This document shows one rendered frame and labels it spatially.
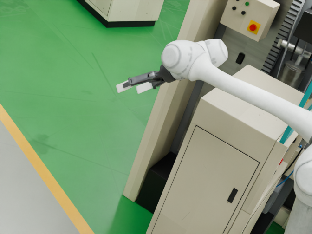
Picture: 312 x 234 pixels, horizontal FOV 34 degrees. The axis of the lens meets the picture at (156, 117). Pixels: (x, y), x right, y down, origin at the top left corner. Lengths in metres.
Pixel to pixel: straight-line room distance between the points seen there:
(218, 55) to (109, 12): 3.85
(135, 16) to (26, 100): 2.10
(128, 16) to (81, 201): 2.86
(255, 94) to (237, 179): 0.61
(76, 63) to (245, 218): 2.87
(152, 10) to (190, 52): 4.27
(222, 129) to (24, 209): 1.50
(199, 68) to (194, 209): 0.89
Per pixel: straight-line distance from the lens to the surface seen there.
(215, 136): 2.14
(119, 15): 5.62
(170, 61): 1.61
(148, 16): 5.89
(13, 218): 3.12
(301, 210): 1.58
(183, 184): 2.31
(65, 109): 4.08
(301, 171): 1.46
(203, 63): 1.63
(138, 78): 1.85
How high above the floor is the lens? 2.24
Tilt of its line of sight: 31 degrees down
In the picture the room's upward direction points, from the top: 20 degrees clockwise
